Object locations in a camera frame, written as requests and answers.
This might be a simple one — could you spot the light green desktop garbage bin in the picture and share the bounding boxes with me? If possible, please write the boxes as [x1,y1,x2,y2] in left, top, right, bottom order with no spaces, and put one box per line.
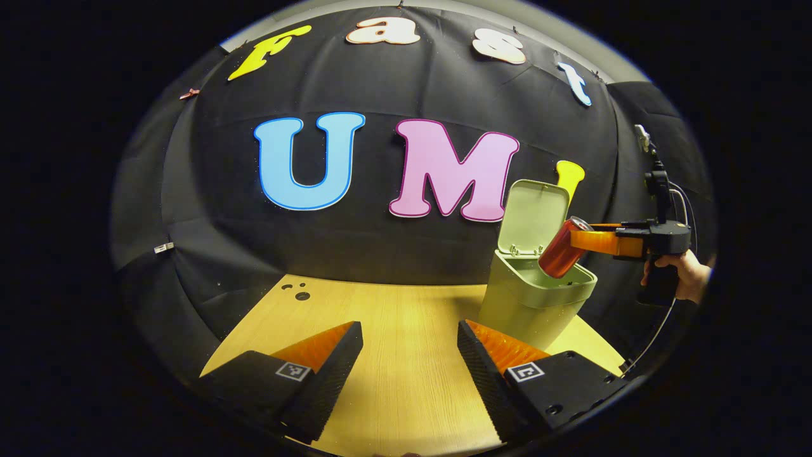
[477,179,598,352]

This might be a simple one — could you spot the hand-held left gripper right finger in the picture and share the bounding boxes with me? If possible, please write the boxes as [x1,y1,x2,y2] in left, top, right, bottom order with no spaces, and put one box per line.
[457,319,629,445]

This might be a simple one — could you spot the wooden desktop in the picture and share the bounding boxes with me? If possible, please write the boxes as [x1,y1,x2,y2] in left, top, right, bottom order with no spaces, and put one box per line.
[200,274,625,457]

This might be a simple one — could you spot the black backdrop cloth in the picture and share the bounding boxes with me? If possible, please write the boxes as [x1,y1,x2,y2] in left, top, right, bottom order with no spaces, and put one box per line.
[111,6,717,381]

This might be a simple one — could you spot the red pop can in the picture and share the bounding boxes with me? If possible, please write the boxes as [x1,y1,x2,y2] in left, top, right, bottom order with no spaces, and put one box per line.
[538,216,594,279]

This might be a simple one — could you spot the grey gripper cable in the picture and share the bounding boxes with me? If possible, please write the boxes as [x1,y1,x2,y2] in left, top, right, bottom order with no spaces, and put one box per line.
[625,181,698,375]

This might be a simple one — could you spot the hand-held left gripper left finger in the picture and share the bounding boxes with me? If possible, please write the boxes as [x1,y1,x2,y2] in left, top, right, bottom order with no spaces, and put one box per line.
[200,321,364,445]

